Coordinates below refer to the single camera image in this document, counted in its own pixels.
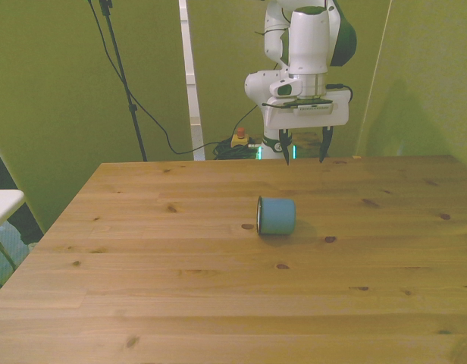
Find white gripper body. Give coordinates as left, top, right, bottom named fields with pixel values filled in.
left=263, top=87, right=350, bottom=129

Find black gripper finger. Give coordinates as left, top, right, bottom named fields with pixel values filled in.
left=318, top=126, right=334, bottom=165
left=277, top=128, right=293, bottom=167

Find blue mug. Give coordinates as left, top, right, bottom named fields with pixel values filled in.
left=255, top=195, right=297, bottom=237

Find yellow emergency stop button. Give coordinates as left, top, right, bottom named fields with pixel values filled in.
left=230, top=127, right=251, bottom=149

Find black tripod stand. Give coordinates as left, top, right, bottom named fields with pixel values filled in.
left=99, top=0, right=149, bottom=162

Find white side table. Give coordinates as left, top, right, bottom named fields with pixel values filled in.
left=0, top=189, right=27, bottom=289

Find flat wrist camera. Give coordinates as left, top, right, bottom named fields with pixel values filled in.
left=283, top=96, right=334, bottom=114

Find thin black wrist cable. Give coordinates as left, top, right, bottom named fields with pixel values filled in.
left=255, top=0, right=354, bottom=111

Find coiled black cables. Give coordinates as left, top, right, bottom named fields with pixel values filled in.
left=212, top=138, right=263, bottom=162

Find white upright post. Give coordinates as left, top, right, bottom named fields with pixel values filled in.
left=178, top=0, right=206, bottom=162

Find long black cable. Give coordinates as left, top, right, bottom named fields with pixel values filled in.
left=87, top=0, right=259, bottom=155

